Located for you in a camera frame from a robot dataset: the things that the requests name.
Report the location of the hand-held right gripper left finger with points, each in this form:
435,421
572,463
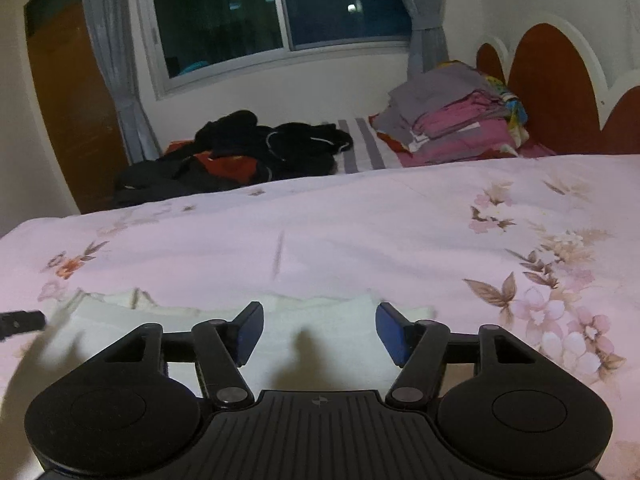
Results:
250,332

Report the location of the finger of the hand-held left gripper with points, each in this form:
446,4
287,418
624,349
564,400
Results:
22,322

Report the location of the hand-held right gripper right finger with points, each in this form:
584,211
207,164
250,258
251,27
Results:
390,332

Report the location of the white knit sweater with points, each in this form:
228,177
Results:
300,320

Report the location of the heap of black clothes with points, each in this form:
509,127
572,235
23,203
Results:
290,147

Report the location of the pile of folded clothes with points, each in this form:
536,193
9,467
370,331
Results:
450,115

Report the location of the bed with pink floral sheet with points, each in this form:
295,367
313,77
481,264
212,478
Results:
350,230

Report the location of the red garment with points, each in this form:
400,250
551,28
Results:
225,167

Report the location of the grey striped cloth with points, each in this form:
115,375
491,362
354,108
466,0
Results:
365,145

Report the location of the brown wooden door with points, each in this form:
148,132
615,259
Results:
70,100

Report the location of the grey curtain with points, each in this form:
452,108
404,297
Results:
117,70
425,15

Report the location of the brown scalloped headboard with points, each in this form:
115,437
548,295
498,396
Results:
555,90

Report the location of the white framed window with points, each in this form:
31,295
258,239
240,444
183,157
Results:
250,10

